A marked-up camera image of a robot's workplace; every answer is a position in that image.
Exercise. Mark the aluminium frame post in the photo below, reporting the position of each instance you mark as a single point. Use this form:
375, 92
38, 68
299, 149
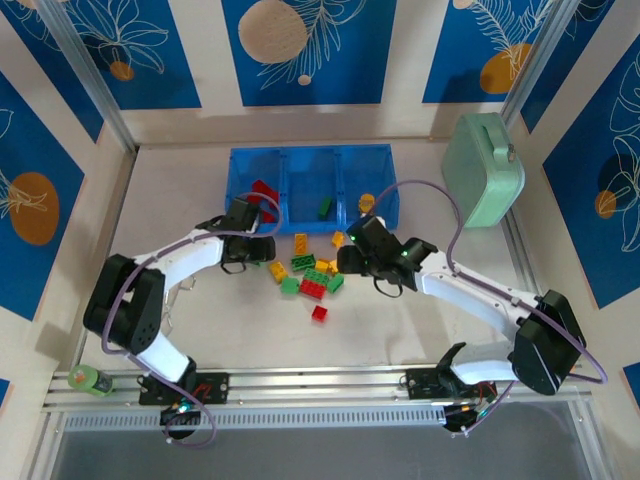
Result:
90, 80
542, 65

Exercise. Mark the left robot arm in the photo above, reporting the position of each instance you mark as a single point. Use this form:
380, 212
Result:
130, 310

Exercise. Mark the long green lego brick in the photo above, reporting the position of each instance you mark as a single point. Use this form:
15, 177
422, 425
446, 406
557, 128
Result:
325, 206

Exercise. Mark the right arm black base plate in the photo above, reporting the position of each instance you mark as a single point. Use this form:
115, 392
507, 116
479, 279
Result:
420, 382

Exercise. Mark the aluminium side rail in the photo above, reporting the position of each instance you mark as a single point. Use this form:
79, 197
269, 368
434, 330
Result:
522, 255

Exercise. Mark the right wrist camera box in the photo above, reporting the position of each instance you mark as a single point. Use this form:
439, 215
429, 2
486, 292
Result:
379, 221

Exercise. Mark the small black electronics board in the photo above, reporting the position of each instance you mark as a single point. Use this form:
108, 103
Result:
181, 414
465, 417

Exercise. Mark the round yellow lego brick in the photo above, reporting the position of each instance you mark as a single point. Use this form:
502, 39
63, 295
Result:
366, 202

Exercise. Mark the blue floral wall panel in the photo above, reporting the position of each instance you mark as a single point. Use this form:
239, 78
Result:
450, 60
50, 75
590, 250
30, 150
150, 75
4, 392
632, 380
350, 75
575, 65

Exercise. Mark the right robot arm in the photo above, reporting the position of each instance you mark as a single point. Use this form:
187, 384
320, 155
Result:
545, 345

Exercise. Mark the small red lego brick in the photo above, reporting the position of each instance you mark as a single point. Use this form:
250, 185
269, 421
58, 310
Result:
320, 313

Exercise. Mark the silver metal loop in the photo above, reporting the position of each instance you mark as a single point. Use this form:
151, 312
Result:
188, 284
169, 312

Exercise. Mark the long red lego brick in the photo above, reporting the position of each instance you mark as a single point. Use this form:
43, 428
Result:
265, 189

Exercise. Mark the blue three-compartment plastic bin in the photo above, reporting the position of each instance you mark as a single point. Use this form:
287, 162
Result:
305, 180

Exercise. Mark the mint green carrying case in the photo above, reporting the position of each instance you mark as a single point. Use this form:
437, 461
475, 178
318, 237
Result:
480, 170

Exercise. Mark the aluminium mounting rail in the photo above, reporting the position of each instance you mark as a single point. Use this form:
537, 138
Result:
320, 380

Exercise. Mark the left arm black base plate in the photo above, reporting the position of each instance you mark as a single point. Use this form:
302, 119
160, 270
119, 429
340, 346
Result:
215, 387

